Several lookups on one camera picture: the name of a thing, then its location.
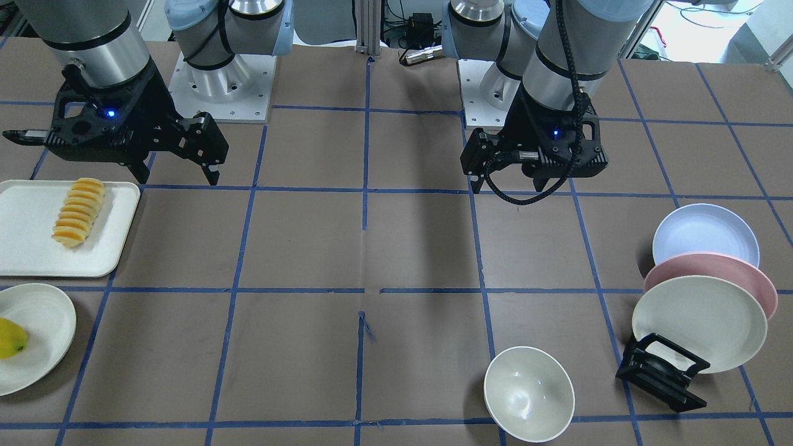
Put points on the cream plate with lemon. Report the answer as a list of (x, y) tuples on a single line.
[(49, 318)]

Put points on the cream plate in rack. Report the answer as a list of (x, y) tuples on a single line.
[(713, 319)]

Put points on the blue plate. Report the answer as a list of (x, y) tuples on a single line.
[(705, 227)]

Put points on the cream bowl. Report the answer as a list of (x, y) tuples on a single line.
[(529, 394)]

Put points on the pink plate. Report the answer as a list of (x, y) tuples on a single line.
[(713, 264)]

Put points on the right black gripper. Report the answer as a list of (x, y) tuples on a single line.
[(157, 106)]

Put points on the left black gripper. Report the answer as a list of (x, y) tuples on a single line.
[(519, 124)]

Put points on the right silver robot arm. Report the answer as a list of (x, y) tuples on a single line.
[(100, 38)]

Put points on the yellow lemon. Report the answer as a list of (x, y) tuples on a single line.
[(14, 338)]

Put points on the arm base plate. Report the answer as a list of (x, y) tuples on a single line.
[(248, 93), (486, 94)]

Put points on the black plate rack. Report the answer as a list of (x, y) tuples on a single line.
[(658, 377)]

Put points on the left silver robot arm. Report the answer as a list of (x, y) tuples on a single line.
[(560, 67)]

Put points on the white rectangular tray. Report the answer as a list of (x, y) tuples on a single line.
[(28, 213)]

